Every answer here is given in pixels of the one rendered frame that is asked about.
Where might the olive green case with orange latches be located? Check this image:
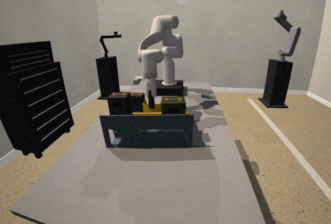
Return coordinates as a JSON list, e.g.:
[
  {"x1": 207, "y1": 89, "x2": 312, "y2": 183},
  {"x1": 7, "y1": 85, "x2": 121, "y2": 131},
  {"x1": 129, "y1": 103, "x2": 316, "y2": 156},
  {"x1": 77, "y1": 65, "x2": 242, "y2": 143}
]
[{"x1": 161, "y1": 96, "x2": 186, "y2": 115}]

